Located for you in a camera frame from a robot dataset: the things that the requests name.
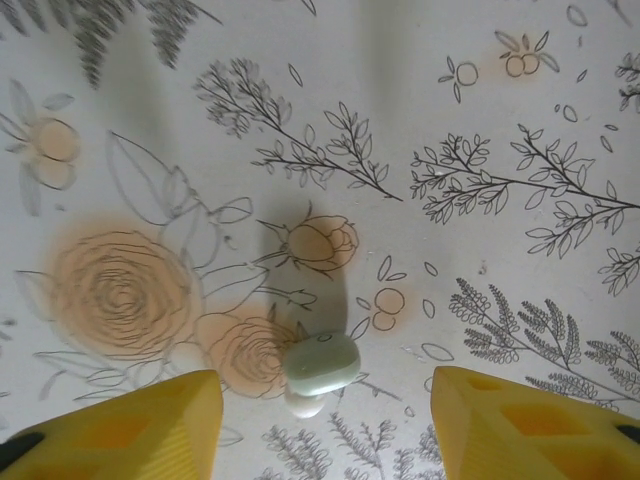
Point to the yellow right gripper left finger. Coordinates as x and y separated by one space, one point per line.
125 435

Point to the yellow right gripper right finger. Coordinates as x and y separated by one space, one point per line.
525 435

